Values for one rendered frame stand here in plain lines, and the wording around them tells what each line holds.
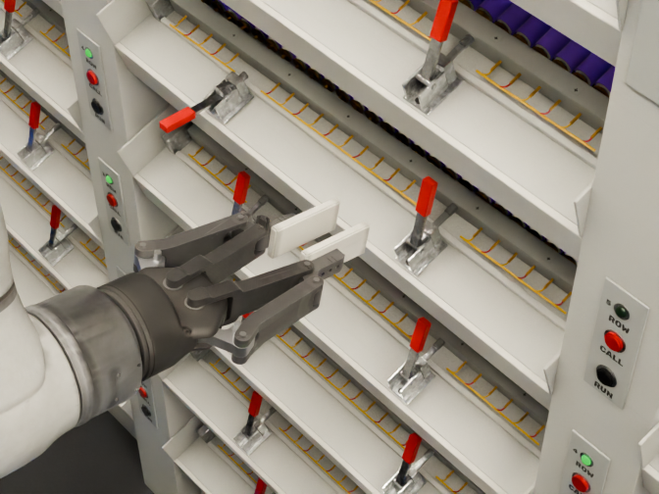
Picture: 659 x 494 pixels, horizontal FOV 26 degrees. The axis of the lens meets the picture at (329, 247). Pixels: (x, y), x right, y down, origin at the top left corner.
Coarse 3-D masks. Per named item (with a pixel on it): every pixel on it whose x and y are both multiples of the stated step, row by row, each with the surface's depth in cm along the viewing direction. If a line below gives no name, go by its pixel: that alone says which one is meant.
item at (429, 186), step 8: (424, 184) 121; (432, 184) 120; (424, 192) 121; (432, 192) 121; (424, 200) 122; (432, 200) 122; (416, 208) 123; (424, 208) 122; (416, 216) 123; (424, 216) 122; (416, 224) 124; (424, 224) 123; (416, 232) 124; (416, 240) 125; (424, 240) 125
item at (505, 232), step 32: (192, 0) 145; (192, 32) 145; (224, 32) 142; (224, 64) 142; (256, 64) 140; (288, 64) 138; (320, 96) 135; (352, 128) 132; (384, 160) 132; (416, 160) 129; (448, 192) 127; (480, 224) 125; (512, 224) 123; (512, 256) 123; (544, 256) 121; (544, 288) 121
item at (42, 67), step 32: (0, 0) 180; (32, 0) 176; (0, 32) 174; (32, 32) 175; (64, 32) 173; (0, 64) 177; (32, 64) 174; (64, 64) 173; (32, 96) 176; (64, 96) 170
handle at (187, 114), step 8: (216, 96) 138; (200, 104) 137; (208, 104) 137; (184, 112) 136; (192, 112) 136; (200, 112) 137; (168, 120) 135; (176, 120) 135; (184, 120) 136; (168, 128) 135
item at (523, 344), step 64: (128, 0) 145; (128, 64) 149; (192, 64) 144; (256, 128) 138; (320, 128) 136; (320, 192) 133; (384, 256) 128; (448, 256) 126; (448, 320) 125; (512, 320) 122
